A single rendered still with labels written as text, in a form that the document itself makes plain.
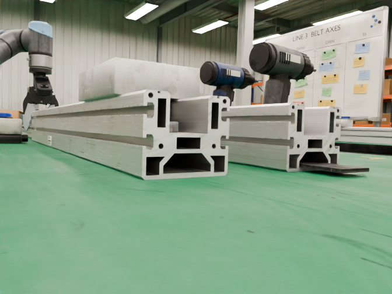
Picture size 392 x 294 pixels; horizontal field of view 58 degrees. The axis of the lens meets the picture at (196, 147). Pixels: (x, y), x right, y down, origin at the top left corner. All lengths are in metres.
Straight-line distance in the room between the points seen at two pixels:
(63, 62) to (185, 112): 12.10
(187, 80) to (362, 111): 3.23
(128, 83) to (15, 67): 11.82
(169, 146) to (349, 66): 3.45
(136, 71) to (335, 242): 0.30
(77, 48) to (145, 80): 12.25
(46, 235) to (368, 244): 0.14
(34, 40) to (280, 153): 1.02
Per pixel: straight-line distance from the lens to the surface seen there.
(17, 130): 0.95
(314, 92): 3.95
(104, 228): 0.18
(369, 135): 2.09
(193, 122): 0.39
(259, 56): 0.70
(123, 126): 0.38
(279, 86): 0.72
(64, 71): 12.43
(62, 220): 0.20
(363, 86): 3.64
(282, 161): 0.45
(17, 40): 1.35
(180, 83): 0.43
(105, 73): 0.43
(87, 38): 12.82
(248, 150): 0.50
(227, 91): 0.91
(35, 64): 1.30
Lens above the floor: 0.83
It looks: 3 degrees down
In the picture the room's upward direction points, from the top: 2 degrees clockwise
